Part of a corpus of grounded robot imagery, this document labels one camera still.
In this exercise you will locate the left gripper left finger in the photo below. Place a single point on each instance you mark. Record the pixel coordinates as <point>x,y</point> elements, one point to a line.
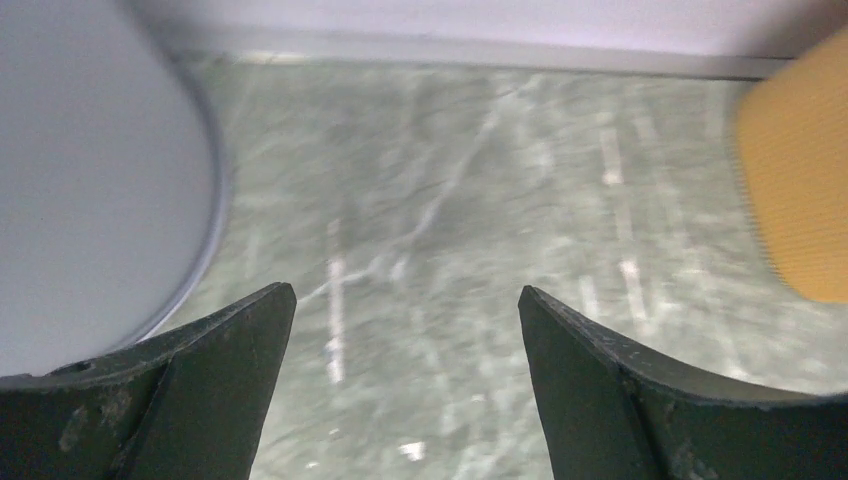
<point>186,404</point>

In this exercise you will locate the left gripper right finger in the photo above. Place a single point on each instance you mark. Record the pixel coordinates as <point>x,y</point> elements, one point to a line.
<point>613,408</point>

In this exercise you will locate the large grey plastic bucket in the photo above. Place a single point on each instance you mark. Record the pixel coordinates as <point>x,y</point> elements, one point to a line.
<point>113,182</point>

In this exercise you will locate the yellow mesh waste basket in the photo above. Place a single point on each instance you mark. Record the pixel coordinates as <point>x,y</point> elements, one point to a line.
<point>791,137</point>

